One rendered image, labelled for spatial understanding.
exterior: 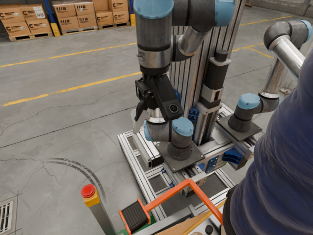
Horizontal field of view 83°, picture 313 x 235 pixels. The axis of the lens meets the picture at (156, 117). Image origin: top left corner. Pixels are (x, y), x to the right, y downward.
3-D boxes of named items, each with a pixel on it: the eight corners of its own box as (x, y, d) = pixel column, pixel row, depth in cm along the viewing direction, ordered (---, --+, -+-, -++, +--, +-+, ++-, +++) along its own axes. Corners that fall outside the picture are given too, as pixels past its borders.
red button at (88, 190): (83, 202, 89) (81, 199, 86) (81, 190, 93) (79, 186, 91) (97, 196, 91) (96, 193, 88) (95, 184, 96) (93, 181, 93)
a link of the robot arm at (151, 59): (177, 48, 39) (143, 54, 36) (175, 67, 42) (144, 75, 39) (160, 38, 44) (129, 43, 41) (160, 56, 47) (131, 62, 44)
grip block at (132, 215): (130, 238, 61) (128, 233, 57) (119, 215, 66) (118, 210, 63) (151, 223, 64) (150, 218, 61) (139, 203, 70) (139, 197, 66)
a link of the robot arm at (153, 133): (170, 146, 94) (176, 33, 75) (142, 145, 95) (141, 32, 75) (170, 136, 105) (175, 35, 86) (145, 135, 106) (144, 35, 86)
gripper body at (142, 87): (158, 91, 55) (158, 53, 47) (172, 106, 50) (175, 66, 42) (135, 98, 53) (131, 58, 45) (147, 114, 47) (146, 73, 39)
